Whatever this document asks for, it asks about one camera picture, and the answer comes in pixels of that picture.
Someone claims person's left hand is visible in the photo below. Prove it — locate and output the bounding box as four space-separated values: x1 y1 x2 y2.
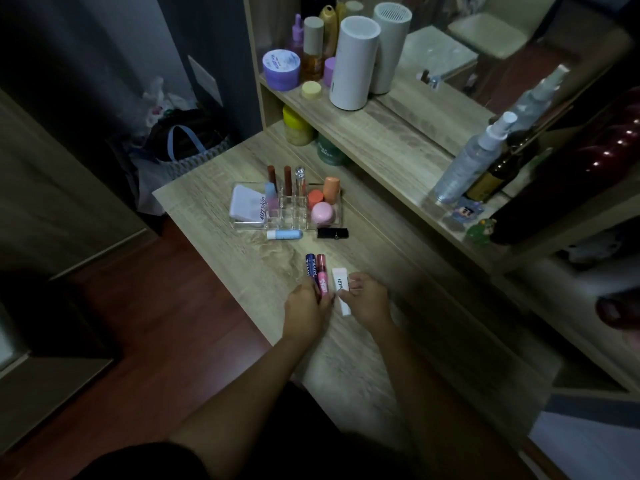
283 281 337 346

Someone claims person's right hand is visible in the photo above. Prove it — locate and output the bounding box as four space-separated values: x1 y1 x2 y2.
337 273 396 335

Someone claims white cosmetic tube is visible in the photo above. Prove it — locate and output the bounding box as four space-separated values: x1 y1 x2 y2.
331 268 353 317

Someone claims pink lip balm tube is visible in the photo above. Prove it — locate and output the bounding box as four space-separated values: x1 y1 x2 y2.
315 254 333 299

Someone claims person's right forearm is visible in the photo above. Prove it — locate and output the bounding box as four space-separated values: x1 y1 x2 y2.
367 322 526 480

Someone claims person's left forearm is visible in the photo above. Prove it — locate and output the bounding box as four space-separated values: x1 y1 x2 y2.
167 332 326 458

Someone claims wooden dressing table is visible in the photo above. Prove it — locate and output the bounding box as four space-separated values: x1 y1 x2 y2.
152 0 640 448

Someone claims clear acrylic cosmetics organizer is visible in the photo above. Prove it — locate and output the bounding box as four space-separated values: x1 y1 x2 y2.
231 181 346 232

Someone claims white square compact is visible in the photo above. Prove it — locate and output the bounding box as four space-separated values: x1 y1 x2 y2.
229 185 267 229

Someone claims green jar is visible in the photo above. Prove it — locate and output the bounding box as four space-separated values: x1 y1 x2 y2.
316 133 351 166

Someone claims small cartoon figurine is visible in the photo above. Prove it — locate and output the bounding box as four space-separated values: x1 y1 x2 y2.
452 202 485 224

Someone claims small green figurine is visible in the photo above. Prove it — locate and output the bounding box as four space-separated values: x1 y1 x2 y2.
467 218 498 245

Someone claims yellow jar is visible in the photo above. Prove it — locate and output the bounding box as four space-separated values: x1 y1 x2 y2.
282 105 315 146

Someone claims clear spray bottle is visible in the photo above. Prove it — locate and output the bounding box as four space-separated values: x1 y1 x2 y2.
431 111 518 205

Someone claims dark brown glass bottle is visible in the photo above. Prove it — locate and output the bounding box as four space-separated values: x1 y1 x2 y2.
464 137 526 203

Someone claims person's black shirt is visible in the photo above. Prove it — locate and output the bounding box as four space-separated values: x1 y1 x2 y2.
75 382 516 480

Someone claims purple cream jar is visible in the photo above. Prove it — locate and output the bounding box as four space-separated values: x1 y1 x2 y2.
262 48 301 91

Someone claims tall white cylinder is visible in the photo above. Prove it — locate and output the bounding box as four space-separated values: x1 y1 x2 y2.
328 16 383 111

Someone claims orange bottle with beige cap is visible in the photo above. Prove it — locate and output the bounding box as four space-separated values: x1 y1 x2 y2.
301 16 325 83

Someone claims white plastic bag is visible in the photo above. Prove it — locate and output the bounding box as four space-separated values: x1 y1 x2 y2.
142 76 188 128

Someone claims white cylinder with vented top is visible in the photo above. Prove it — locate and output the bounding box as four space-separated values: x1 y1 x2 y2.
371 2 414 95

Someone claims dark red glossy object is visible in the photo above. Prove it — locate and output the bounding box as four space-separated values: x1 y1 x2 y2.
489 87 640 246

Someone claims mustard yellow bottle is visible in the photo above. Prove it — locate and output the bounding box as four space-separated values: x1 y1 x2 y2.
319 5 339 61

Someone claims wooden cabinet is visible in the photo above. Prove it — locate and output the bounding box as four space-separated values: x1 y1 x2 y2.
0 87 161 280

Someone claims mirror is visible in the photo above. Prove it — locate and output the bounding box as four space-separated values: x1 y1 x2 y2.
372 0 640 160

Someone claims woven bag with blue handle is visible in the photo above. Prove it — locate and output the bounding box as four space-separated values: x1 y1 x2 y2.
131 109 233 183

